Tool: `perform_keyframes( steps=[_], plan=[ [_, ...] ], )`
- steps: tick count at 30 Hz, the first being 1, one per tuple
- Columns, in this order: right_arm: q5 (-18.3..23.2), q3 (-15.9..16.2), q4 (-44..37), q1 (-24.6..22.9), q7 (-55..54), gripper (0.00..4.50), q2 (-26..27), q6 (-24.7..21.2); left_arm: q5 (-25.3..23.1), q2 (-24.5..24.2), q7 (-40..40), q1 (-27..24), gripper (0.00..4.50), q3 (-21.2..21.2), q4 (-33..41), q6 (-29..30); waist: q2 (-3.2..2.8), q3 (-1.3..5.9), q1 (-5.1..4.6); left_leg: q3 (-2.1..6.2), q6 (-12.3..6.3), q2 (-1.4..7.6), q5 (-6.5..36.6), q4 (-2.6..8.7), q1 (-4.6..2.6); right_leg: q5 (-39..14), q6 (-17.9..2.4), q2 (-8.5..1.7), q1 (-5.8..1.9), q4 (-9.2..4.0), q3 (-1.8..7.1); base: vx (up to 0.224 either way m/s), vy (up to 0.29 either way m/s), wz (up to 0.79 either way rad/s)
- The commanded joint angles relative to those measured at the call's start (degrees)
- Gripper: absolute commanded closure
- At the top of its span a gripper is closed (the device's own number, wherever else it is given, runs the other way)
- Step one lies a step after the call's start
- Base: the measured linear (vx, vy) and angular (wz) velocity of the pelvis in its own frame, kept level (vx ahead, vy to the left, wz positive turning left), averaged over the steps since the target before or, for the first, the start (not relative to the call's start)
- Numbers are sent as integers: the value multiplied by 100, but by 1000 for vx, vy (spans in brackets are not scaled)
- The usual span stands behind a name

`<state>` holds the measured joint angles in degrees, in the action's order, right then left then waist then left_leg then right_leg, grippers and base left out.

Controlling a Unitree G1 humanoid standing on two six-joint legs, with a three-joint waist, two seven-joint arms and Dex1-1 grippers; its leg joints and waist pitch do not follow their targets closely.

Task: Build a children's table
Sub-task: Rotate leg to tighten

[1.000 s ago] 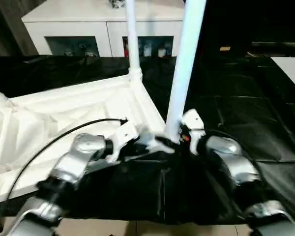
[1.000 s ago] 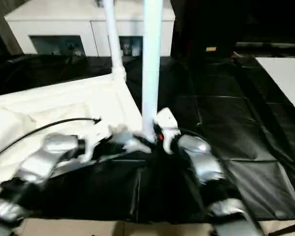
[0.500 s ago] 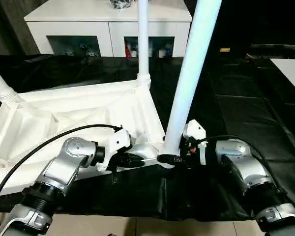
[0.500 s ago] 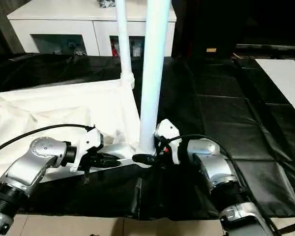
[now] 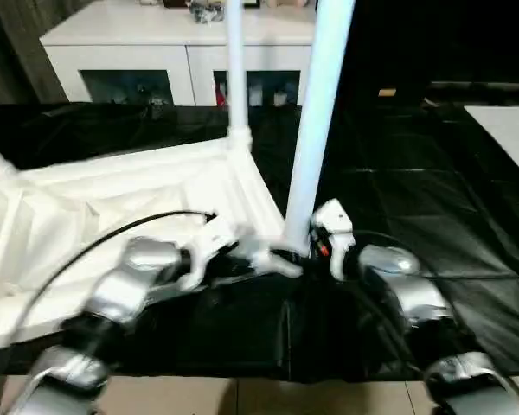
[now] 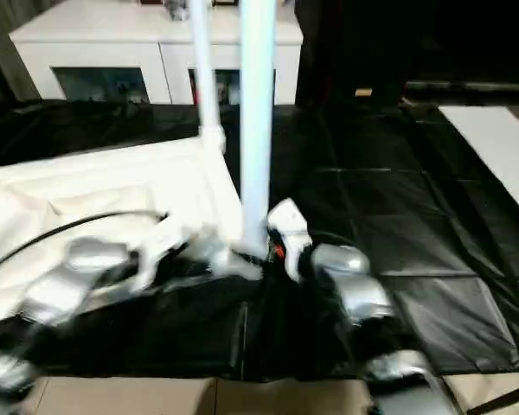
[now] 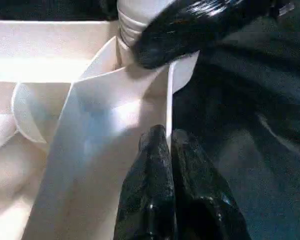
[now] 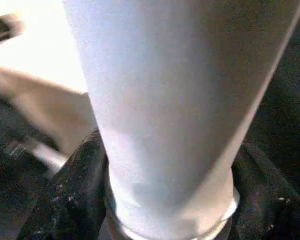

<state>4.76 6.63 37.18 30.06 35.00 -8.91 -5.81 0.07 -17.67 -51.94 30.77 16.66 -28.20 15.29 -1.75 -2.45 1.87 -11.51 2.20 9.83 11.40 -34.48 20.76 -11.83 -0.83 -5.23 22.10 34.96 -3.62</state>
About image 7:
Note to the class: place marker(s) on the white plastic table top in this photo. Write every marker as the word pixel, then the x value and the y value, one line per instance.
pixel 77 112

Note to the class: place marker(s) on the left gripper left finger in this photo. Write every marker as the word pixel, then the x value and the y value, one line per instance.
pixel 150 195

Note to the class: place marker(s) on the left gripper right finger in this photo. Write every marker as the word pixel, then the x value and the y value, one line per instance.
pixel 202 205

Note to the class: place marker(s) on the white plastic table leg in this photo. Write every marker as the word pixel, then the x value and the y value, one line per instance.
pixel 135 22

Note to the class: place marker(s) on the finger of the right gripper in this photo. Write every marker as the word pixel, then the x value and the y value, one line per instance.
pixel 177 35

